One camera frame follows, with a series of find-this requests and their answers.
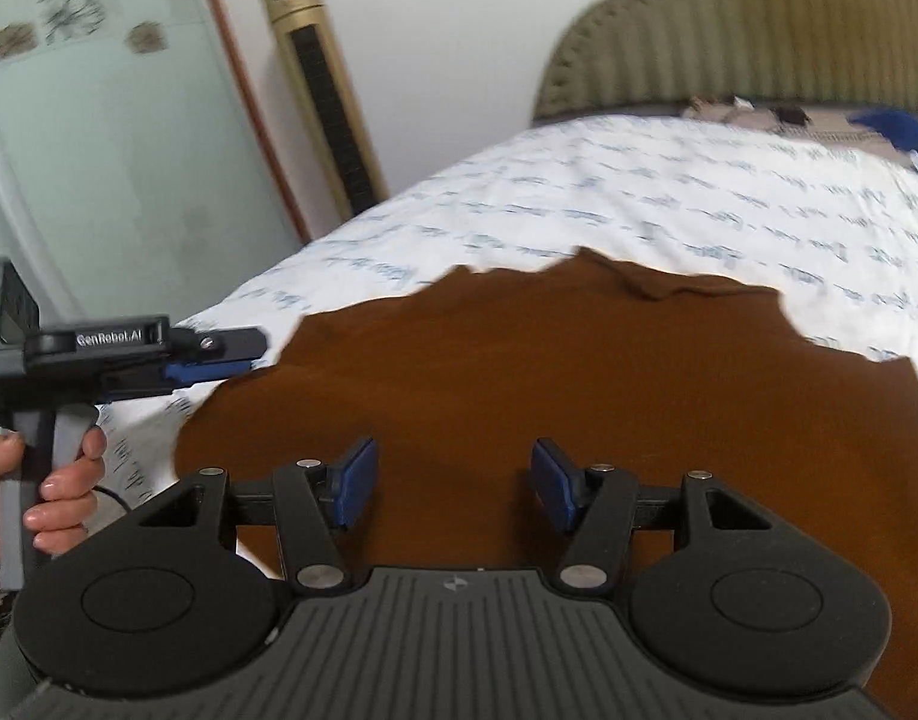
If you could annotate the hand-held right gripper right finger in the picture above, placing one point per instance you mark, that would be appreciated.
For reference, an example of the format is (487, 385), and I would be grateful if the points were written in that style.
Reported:
(553, 484)

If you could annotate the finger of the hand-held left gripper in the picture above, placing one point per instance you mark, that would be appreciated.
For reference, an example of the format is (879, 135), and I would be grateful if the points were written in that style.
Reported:
(200, 373)
(219, 345)

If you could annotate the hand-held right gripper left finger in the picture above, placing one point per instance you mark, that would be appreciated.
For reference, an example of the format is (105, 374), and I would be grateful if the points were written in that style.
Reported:
(358, 481)

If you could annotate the brown knit sweater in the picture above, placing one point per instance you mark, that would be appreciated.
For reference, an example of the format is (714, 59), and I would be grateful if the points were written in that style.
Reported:
(504, 375)

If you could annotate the person's left hand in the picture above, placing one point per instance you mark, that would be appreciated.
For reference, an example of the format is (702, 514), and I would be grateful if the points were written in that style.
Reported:
(65, 499)

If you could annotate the frosted glass flower-print wardrobe door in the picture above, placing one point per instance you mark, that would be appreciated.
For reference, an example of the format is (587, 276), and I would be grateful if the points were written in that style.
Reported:
(106, 165)

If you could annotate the brown wooden door trim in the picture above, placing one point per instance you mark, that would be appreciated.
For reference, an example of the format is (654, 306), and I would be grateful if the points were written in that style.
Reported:
(241, 90)

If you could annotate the gold tower fan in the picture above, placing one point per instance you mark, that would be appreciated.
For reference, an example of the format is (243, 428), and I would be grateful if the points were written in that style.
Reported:
(324, 90)

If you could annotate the white script-printed bed sheet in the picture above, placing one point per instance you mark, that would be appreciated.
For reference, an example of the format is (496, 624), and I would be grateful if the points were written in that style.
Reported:
(579, 187)

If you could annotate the beige patterned cloth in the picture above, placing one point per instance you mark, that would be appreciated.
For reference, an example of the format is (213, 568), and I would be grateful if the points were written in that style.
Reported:
(744, 114)

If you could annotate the olive padded headboard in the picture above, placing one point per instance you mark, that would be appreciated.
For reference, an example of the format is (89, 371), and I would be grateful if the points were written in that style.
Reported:
(729, 30)

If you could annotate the blue cloth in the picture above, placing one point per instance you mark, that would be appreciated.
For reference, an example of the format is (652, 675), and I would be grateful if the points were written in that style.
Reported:
(898, 127)

